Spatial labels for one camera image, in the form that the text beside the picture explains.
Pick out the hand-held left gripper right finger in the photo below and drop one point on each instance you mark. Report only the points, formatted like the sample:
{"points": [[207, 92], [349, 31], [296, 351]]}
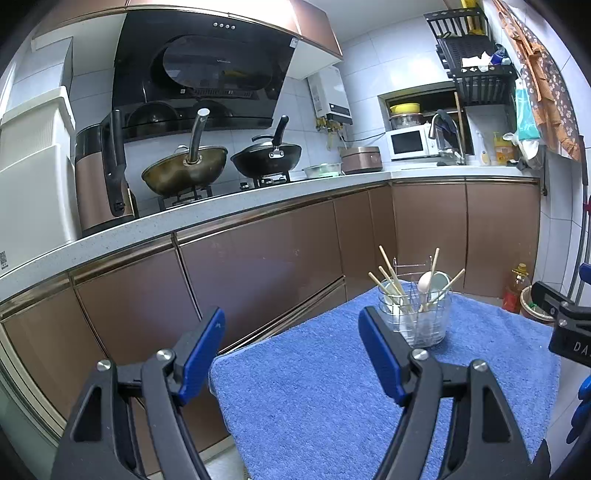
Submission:
{"points": [[381, 355]]}

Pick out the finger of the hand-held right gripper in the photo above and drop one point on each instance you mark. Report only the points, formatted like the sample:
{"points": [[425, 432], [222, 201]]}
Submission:
{"points": [[549, 300]]}

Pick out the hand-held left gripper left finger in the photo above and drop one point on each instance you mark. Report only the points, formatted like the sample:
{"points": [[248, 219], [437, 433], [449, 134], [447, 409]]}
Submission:
{"points": [[203, 350]]}

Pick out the wooden chopstick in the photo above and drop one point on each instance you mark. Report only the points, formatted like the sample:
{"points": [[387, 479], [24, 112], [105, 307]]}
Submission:
{"points": [[388, 264], [455, 280], [387, 275], [378, 282], [434, 263]]}

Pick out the person's right hand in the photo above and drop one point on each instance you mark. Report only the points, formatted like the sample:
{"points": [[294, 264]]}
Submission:
{"points": [[582, 406]]}

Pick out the beige trash bin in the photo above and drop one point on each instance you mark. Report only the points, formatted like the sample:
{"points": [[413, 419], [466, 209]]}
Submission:
{"points": [[535, 316]]}

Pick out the cooking oil bottle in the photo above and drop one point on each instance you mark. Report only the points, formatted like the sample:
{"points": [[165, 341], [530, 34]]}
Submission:
{"points": [[515, 290]]}

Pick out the white ceramic spoon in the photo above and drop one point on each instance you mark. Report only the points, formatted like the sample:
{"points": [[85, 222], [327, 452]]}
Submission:
{"points": [[390, 302]]}

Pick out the blue fluffy mat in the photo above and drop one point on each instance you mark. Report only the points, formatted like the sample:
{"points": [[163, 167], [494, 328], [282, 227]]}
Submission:
{"points": [[323, 406]]}

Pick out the grey mop pole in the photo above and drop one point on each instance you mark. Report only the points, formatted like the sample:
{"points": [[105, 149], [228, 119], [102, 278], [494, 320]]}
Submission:
{"points": [[584, 230]]}

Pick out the pale green ceramic spoon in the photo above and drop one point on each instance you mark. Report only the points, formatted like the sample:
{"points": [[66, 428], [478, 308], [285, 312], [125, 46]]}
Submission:
{"points": [[443, 282]]}

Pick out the brown base cabinets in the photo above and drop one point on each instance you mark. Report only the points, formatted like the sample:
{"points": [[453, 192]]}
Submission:
{"points": [[277, 258]]}

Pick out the gas stove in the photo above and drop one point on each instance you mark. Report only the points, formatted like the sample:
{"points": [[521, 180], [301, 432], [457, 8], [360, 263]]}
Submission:
{"points": [[194, 196]]}

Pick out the yellow detergent bottle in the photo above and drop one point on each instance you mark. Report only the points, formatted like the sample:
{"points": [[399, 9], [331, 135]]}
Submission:
{"points": [[502, 150]]}

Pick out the brass wok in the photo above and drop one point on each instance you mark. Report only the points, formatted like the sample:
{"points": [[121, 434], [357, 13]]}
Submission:
{"points": [[184, 168]]}

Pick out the teal plastic bag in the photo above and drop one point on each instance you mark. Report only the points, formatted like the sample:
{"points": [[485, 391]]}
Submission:
{"points": [[525, 110]]}

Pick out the steel basin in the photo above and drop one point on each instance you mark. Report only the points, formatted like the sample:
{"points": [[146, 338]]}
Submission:
{"points": [[323, 170]]}

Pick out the small brown rice cooker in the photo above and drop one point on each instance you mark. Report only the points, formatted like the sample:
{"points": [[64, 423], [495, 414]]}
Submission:
{"points": [[362, 160]]}

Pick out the tall brown cooker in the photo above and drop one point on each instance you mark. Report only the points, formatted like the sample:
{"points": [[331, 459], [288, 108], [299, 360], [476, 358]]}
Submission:
{"points": [[94, 184]]}

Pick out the black wok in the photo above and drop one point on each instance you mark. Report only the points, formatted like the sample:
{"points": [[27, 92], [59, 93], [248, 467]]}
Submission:
{"points": [[268, 159]]}

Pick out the white microwave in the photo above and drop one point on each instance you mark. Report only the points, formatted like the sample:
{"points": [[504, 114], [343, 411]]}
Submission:
{"points": [[408, 143]]}

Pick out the brown patterned cloth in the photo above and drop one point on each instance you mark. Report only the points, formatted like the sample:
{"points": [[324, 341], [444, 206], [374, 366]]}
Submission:
{"points": [[549, 78]]}

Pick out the yellow-lid glass jar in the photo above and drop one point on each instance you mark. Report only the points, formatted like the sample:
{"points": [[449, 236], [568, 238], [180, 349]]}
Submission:
{"points": [[405, 113]]}

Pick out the white storage box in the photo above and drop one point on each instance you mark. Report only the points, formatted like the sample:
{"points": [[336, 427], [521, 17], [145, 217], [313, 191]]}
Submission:
{"points": [[32, 184]]}

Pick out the white water heater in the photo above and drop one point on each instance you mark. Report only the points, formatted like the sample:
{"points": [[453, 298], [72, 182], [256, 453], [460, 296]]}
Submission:
{"points": [[332, 92]]}

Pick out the black range hood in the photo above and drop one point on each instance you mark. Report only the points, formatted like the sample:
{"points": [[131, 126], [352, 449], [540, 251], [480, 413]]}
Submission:
{"points": [[207, 60]]}

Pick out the brown upper cabinet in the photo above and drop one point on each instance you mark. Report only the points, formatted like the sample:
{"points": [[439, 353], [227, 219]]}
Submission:
{"points": [[207, 9]]}

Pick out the black wall dish rack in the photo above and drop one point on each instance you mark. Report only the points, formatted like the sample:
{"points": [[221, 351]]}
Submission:
{"points": [[480, 83]]}

